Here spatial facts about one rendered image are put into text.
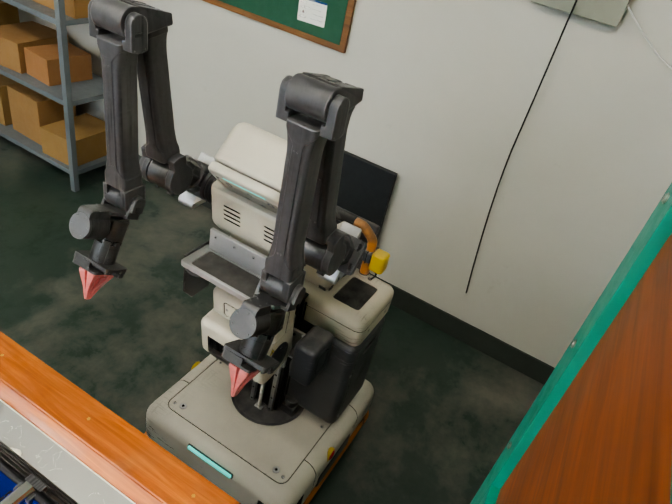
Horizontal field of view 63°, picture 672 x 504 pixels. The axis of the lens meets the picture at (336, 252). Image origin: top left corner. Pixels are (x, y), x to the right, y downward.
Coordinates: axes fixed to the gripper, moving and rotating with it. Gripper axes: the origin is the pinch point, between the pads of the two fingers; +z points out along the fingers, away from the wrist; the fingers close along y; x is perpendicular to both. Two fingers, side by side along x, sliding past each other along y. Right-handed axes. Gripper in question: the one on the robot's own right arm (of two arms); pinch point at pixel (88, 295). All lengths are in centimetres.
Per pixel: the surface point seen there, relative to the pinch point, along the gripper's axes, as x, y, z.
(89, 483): -7.0, 22.7, 32.8
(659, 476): -68, 92, -43
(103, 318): 104, -73, 59
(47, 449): -6.7, 9.5, 32.7
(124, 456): -1.4, 24.9, 27.1
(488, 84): 139, 38, -105
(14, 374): -1.0, -11.4, 26.9
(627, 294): -38, 92, -50
